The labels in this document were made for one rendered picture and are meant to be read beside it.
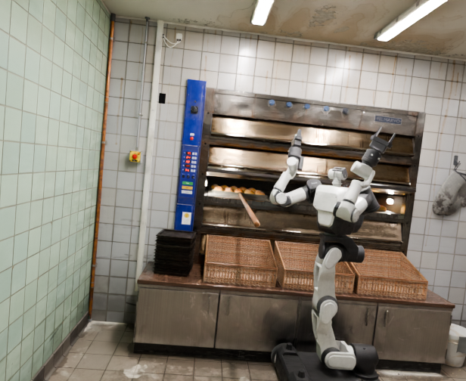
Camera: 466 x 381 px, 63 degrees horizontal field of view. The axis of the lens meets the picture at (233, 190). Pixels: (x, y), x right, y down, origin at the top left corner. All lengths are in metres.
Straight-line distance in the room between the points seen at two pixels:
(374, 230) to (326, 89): 1.32
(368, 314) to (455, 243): 1.25
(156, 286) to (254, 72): 1.92
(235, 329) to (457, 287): 2.15
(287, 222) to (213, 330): 1.11
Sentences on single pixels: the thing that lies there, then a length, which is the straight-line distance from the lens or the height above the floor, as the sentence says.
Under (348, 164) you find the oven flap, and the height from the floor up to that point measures 1.58.
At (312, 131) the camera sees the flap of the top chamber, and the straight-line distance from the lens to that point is 3.44.
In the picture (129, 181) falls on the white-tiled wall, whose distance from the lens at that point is 3.37.
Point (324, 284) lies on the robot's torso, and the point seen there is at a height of 0.77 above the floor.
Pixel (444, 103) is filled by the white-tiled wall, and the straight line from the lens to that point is 3.93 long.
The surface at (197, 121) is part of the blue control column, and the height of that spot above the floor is 1.81.
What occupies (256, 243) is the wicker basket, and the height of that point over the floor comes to 0.81.
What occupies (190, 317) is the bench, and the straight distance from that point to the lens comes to 2.99.
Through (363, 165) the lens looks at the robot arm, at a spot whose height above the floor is 1.54.
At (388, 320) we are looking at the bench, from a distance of 3.30.
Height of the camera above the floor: 1.48
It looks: 4 degrees down
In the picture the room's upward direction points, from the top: 6 degrees clockwise
